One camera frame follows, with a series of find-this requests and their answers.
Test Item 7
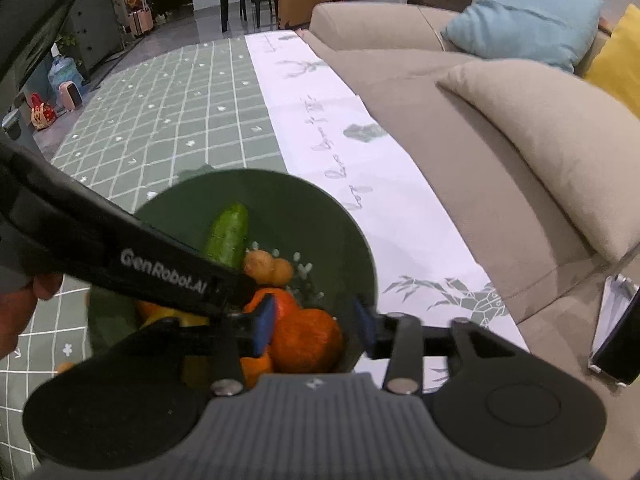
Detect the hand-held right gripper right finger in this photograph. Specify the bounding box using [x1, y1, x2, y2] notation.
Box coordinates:
[352, 297, 521, 396]

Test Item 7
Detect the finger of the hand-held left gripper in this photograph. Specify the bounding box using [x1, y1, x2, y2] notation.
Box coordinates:
[210, 266, 258, 313]

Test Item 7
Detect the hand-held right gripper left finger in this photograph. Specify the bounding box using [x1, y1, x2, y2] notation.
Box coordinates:
[145, 294, 278, 397]

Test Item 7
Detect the orange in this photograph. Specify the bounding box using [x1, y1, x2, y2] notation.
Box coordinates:
[244, 287, 301, 331]
[136, 300, 168, 322]
[270, 308, 344, 374]

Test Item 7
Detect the yellow mango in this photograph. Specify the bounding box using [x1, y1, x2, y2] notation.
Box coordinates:
[140, 310, 212, 387]

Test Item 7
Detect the green cucumber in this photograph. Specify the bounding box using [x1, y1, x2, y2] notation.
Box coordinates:
[204, 203, 249, 269]

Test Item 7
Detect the green colander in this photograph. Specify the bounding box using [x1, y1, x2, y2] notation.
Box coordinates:
[86, 169, 377, 391]

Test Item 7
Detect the person's left hand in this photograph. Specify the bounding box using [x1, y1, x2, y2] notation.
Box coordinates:
[0, 272, 63, 361]

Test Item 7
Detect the grey trash bin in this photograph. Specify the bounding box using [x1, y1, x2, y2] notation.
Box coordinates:
[2, 107, 24, 139]

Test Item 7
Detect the pink heater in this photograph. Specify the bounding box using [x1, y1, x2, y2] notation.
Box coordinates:
[58, 81, 84, 110]

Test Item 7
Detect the green grid tablecloth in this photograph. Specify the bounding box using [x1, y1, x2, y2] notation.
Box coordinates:
[0, 39, 291, 467]

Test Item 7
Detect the blue water bottle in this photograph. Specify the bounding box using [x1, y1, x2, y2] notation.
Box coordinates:
[47, 55, 83, 96]

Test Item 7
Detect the white printed cloth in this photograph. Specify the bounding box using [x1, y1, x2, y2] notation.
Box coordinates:
[245, 30, 531, 396]

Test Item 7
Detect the green cabinet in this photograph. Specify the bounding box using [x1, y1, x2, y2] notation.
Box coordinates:
[65, 0, 126, 78]

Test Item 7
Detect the beige sofa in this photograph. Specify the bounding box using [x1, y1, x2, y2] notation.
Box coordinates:
[300, 1, 640, 396]

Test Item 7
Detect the pink rack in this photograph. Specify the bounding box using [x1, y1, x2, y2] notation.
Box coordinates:
[122, 0, 154, 37]

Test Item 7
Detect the black phone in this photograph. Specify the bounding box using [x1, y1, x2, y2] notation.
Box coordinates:
[589, 305, 640, 387]

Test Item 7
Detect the beige pillow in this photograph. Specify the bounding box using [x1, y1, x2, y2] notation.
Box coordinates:
[436, 57, 640, 266]

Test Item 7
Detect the cardboard box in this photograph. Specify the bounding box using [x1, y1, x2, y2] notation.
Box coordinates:
[277, 0, 334, 31]

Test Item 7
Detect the light blue pillow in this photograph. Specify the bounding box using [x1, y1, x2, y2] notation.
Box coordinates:
[441, 0, 605, 73]

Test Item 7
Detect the yellow pillow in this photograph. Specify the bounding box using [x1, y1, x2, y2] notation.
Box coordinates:
[582, 4, 640, 118]

